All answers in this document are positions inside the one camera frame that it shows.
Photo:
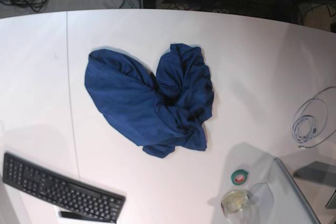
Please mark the dark blue t-shirt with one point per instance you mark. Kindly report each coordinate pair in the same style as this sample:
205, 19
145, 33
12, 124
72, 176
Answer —
157, 111

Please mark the green tape roll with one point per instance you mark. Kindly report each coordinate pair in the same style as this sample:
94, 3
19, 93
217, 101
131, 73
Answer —
239, 177

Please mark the clear tape dispenser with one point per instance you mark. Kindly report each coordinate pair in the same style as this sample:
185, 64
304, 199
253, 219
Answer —
236, 206

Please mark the black computer keyboard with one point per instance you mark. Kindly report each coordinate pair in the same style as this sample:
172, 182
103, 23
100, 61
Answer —
78, 199

